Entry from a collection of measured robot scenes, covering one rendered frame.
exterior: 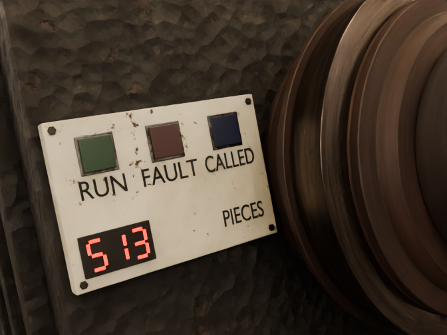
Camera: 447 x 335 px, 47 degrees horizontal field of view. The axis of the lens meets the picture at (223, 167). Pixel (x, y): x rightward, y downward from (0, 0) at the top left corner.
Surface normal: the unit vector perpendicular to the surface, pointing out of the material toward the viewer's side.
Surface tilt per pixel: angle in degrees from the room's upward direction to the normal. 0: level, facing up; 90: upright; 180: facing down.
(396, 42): 90
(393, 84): 59
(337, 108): 90
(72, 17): 90
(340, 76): 90
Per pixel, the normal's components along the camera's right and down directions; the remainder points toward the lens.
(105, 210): 0.50, -0.05
